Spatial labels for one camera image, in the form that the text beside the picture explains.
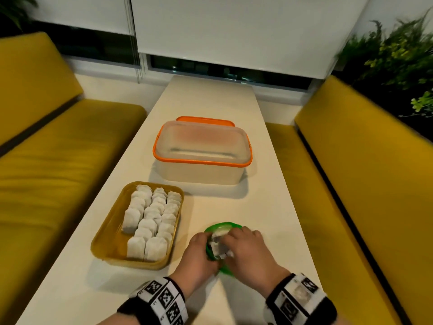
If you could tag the clear plastic bag green zip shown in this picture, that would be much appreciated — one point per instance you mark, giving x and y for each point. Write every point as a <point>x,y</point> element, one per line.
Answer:
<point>216,227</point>

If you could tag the person's left hand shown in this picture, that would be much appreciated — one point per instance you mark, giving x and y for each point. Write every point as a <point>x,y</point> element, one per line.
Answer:
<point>196,264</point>

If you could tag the clear container orange rim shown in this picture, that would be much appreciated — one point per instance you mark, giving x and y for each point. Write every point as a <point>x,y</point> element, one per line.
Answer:
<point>203,175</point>

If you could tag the dark window pane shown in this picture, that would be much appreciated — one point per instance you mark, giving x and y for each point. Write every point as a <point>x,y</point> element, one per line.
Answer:
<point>223,72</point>
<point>88,43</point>

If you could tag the black wrist marker band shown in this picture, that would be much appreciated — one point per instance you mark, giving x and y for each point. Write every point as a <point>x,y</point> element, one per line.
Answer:
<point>159,301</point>
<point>304,301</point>

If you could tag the white roller blind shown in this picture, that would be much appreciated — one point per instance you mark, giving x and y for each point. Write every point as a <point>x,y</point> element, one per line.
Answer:
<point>250,30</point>
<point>395,10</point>
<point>81,11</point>

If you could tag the orange container lid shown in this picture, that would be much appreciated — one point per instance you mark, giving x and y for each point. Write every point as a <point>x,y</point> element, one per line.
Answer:
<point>204,119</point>

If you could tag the yellow bench seat cushion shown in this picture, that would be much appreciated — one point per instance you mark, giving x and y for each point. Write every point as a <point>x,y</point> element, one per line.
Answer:
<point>304,199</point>
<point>57,165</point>

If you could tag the green artificial plants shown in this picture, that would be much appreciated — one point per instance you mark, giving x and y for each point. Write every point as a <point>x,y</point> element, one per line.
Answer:
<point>13,8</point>
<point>395,60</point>

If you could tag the translucent yellow tray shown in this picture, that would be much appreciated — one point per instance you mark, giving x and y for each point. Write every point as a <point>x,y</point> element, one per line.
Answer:
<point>108,243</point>

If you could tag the person's left forearm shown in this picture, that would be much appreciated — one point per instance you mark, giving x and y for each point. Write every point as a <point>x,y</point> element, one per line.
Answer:
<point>118,319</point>

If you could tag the black right wrist marker band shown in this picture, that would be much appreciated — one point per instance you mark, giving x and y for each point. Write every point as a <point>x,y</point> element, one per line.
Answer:
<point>304,301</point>

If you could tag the person's right hand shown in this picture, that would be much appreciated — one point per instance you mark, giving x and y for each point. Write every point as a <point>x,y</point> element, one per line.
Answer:
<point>253,260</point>

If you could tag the black left wrist marker band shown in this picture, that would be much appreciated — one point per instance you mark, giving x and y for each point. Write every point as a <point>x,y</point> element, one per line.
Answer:
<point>159,301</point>

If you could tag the group of white tea bags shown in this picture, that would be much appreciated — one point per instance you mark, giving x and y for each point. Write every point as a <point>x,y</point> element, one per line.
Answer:
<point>152,220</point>

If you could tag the white tea bag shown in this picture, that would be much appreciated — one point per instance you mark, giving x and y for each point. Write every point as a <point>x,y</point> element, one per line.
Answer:
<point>218,247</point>

